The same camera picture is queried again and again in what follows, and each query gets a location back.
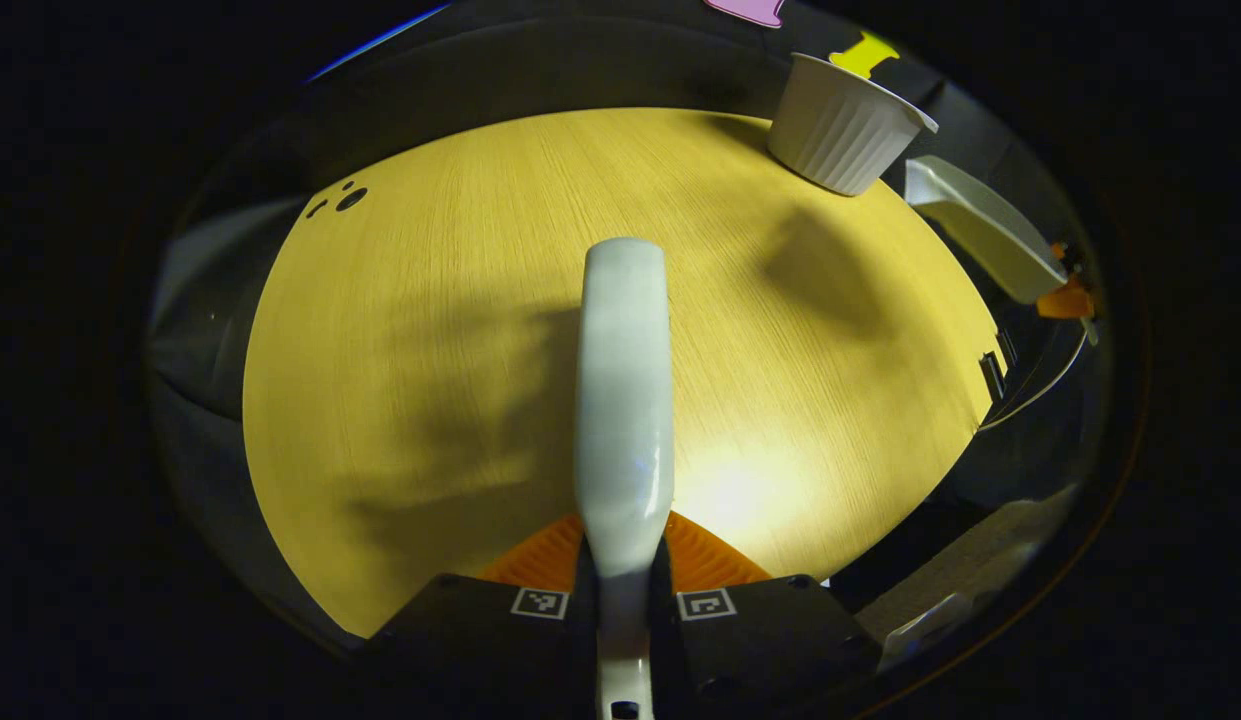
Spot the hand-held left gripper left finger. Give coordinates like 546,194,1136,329
363,512,598,720

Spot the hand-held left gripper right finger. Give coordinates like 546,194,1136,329
650,511,883,720

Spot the white dustpan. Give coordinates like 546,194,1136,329
904,155,1070,307

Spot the white ribbed garbage bin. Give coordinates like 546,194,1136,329
766,52,940,198

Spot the wooden desktop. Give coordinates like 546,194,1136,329
242,106,1010,640

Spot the thin white cable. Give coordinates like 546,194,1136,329
978,318,1093,433

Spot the black desk edge bracket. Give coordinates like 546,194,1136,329
979,330,1019,403

